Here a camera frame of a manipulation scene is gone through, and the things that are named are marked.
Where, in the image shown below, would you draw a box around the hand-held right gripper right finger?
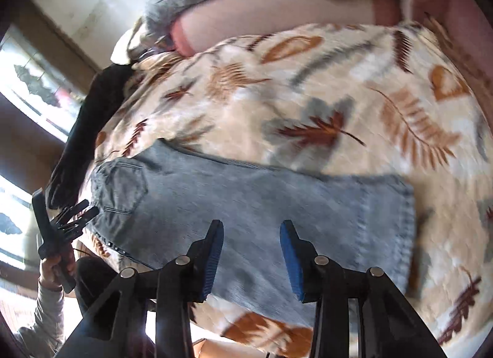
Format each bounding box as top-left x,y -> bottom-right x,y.
279,220 -> 448,358

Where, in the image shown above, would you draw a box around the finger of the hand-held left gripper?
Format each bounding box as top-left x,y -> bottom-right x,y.
51,200 -> 91,228
53,206 -> 100,244

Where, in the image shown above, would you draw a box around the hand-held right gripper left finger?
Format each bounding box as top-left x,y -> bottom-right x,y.
58,220 -> 225,358

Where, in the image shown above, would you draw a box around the grey-blue corduroy pants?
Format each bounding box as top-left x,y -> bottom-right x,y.
89,139 -> 418,318

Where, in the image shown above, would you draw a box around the person's left forearm grey sleeve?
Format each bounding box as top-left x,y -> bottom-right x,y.
14,284 -> 65,358

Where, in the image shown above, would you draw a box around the person's left hand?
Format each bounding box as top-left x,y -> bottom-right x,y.
40,252 -> 76,290

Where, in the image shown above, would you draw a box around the black cloth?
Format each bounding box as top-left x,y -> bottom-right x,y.
45,62 -> 134,211

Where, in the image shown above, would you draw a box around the cream cloth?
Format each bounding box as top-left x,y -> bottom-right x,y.
110,18 -> 163,67

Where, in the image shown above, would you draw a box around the cream leaf-printed blanket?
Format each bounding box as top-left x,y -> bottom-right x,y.
75,22 -> 493,354

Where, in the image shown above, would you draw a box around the pink bed sheet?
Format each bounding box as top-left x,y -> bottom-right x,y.
169,0 -> 487,59

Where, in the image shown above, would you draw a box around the brown wooden window frame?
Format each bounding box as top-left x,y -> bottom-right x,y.
0,0 -> 101,305

